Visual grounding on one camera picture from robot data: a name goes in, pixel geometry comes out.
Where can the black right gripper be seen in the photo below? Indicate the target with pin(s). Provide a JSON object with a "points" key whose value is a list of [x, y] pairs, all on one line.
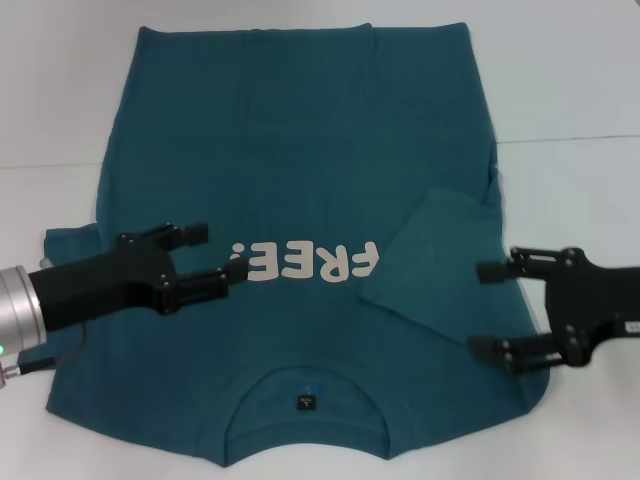
{"points": [[590, 300]]}

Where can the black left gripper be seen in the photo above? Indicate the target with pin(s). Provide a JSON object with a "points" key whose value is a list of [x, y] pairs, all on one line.
{"points": [[100, 285]]}

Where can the teal t-shirt with FREE print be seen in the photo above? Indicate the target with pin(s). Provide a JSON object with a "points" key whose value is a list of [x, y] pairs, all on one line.
{"points": [[300, 150]]}

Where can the small silver wrist stub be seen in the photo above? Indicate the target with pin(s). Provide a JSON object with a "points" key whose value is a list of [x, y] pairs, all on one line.
{"points": [[45, 263]]}

